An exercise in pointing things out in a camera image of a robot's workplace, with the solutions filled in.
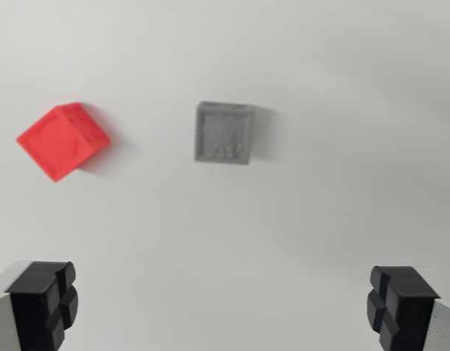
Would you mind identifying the black-tipped silver gripper right finger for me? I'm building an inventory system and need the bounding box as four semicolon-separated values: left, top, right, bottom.
366;265;450;351

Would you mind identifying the black-tipped silver gripper left finger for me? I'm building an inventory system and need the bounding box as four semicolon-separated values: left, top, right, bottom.
0;260;79;351

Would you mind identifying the grey embossed toy cube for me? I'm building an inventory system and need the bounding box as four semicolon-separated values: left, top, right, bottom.
194;101;255;166

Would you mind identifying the red embossed toy cube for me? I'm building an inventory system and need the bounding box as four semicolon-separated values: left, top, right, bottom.
15;102;112;183

